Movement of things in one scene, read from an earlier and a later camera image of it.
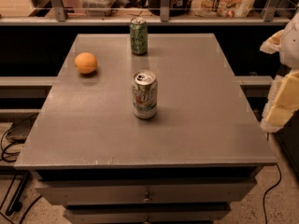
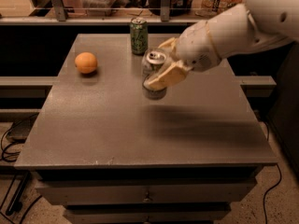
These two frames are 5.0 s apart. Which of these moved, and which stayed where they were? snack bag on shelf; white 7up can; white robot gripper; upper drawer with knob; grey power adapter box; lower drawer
Moved: white 7up can; white robot gripper
Stayed: snack bag on shelf; grey power adapter box; lower drawer; upper drawer with knob
